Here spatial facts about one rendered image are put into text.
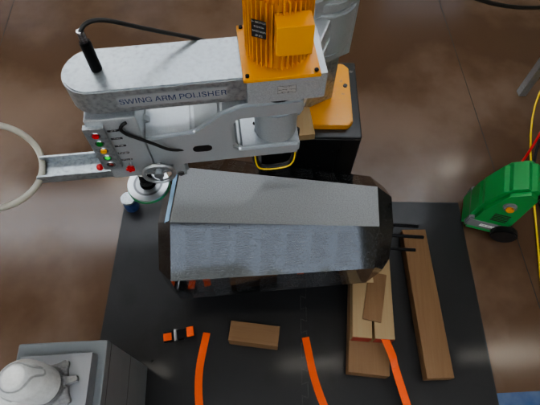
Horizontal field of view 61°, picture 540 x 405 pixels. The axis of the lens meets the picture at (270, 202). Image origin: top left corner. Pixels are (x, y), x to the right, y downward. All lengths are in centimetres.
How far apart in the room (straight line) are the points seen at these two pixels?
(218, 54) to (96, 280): 196
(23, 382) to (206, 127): 118
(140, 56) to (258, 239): 108
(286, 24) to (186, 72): 45
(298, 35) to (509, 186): 199
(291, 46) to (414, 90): 266
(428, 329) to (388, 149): 140
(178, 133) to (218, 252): 73
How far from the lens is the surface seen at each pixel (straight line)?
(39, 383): 206
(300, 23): 151
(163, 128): 200
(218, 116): 189
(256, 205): 240
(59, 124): 406
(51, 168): 243
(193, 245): 243
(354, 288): 290
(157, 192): 243
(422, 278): 315
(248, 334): 287
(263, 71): 171
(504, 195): 319
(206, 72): 174
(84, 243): 343
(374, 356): 293
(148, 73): 178
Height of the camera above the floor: 294
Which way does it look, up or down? 62 degrees down
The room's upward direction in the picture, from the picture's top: 1 degrees clockwise
